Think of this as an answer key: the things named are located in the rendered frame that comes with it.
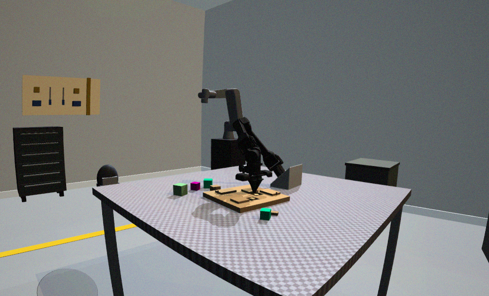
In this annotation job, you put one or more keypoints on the small magenta block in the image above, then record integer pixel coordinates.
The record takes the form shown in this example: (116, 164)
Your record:
(195, 186)

